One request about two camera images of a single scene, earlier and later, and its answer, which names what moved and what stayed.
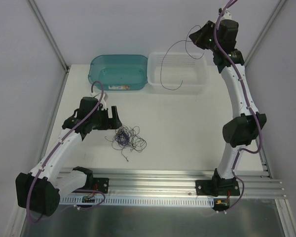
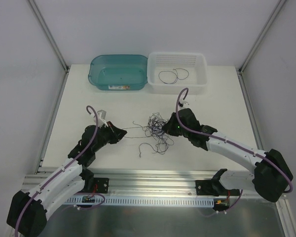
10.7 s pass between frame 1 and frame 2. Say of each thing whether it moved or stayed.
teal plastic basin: stayed
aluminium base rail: stayed
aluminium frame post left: stayed
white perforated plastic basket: stayed
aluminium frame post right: stayed
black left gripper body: moved
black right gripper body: moved
